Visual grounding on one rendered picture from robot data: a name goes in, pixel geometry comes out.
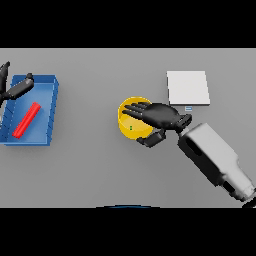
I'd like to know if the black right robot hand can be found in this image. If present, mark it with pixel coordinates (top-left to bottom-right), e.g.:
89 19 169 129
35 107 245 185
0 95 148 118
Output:
121 101 193 149

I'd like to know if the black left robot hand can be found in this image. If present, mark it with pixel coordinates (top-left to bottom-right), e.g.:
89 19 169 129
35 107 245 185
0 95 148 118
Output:
0 61 35 107

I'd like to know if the yellow bowl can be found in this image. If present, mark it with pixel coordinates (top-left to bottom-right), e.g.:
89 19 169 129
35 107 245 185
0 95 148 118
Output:
117 96 156 140

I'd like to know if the pale square measuring scale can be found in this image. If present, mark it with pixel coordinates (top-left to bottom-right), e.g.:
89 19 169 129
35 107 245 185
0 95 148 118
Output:
166 70 211 112

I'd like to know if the blue tray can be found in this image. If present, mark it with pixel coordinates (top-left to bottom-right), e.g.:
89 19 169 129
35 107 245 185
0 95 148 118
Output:
0 74 60 147

